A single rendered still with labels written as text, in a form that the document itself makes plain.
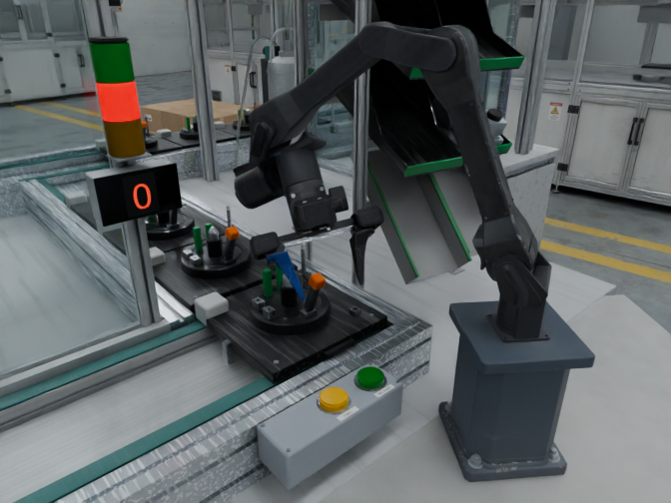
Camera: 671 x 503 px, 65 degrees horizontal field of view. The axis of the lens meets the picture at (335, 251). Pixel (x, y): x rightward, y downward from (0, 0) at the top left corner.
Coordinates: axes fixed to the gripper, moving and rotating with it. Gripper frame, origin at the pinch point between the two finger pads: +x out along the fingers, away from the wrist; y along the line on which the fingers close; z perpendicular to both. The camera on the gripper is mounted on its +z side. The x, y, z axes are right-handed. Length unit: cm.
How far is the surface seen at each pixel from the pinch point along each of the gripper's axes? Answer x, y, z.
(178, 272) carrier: -9.4, -24.7, -34.8
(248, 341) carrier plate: 7.0, -13.6, -13.1
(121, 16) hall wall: -692, -153, -993
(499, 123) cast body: -19.4, 41.3, -18.2
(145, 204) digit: -16.6, -22.6, -5.8
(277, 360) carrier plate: 10.8, -9.9, -8.2
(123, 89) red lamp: -30.1, -20.3, 3.1
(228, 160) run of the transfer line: -61, -10, -132
